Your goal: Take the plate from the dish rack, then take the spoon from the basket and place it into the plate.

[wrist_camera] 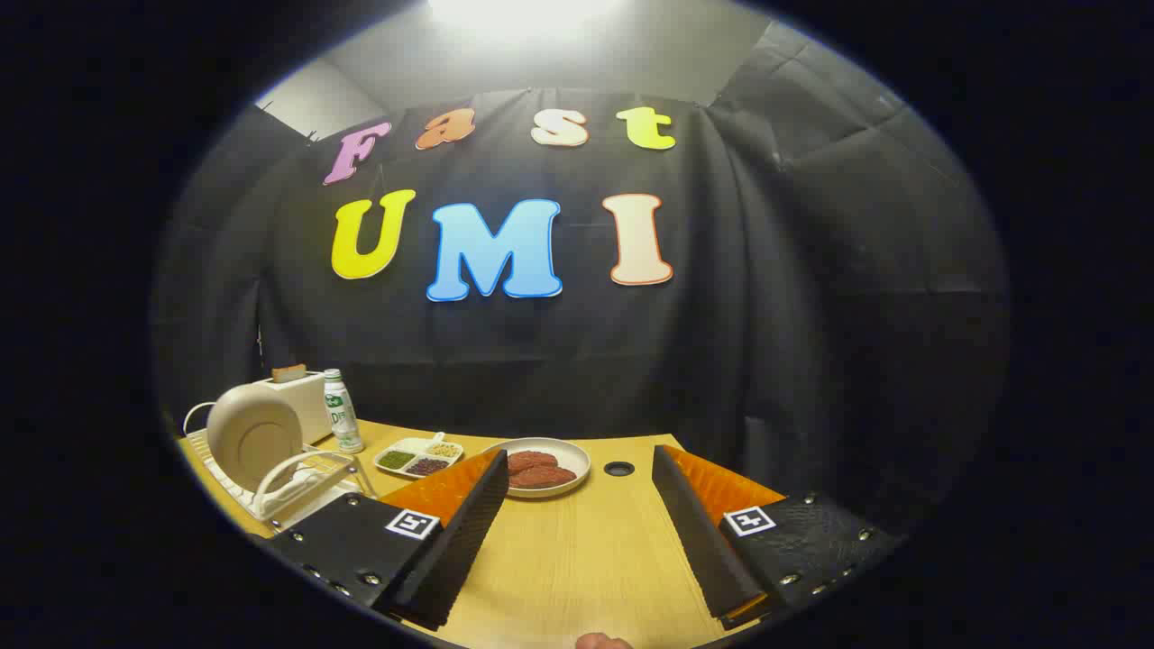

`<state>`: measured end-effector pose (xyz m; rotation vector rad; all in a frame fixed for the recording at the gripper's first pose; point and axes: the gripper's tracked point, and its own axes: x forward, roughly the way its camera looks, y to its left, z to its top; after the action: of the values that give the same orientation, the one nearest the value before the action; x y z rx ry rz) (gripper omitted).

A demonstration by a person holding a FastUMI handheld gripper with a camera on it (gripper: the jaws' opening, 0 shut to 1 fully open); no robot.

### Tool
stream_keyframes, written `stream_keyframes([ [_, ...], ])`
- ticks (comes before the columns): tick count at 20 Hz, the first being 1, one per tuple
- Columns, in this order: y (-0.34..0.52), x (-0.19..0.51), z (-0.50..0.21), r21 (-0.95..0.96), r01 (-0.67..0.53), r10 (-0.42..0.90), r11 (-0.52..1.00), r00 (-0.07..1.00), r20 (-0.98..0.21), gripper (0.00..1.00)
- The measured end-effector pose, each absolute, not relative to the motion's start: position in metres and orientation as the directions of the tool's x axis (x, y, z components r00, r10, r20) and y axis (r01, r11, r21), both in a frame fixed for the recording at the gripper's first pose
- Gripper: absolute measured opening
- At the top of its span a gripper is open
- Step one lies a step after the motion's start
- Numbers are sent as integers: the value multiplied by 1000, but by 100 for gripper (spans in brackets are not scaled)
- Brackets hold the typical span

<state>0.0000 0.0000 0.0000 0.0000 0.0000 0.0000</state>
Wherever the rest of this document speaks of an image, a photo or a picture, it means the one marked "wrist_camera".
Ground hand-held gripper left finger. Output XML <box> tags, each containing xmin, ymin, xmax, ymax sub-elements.
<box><xmin>267</xmin><ymin>448</ymin><xmax>511</xmax><ymax>632</ymax></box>

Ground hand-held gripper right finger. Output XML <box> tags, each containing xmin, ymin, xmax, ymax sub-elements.
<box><xmin>651</xmin><ymin>444</ymin><xmax>905</xmax><ymax>630</ymax></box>

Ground white wire dish rack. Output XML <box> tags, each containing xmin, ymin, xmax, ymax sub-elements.
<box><xmin>183</xmin><ymin>401</ymin><xmax>380</xmax><ymax>528</ymax></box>

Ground cream round plate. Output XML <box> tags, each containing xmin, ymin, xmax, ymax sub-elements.
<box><xmin>206</xmin><ymin>385</ymin><xmax>307</xmax><ymax>492</ymax></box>

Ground white divided dish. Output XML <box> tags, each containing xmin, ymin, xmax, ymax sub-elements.
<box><xmin>373</xmin><ymin>433</ymin><xmax>465</xmax><ymax>480</ymax></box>

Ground cream plate with meat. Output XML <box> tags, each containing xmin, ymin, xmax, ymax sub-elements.
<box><xmin>482</xmin><ymin>437</ymin><xmax>591</xmax><ymax>499</ymax></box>

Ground white green label bottle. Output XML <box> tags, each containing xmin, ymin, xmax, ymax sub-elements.
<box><xmin>323</xmin><ymin>369</ymin><xmax>365</xmax><ymax>454</ymax></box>

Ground cream toaster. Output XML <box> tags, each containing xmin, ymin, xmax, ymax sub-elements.
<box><xmin>255</xmin><ymin>370</ymin><xmax>335</xmax><ymax>445</ymax></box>

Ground black backdrop cloth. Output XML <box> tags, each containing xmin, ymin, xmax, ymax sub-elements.
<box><xmin>153</xmin><ymin>23</ymin><xmax>1011</xmax><ymax>533</ymax></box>

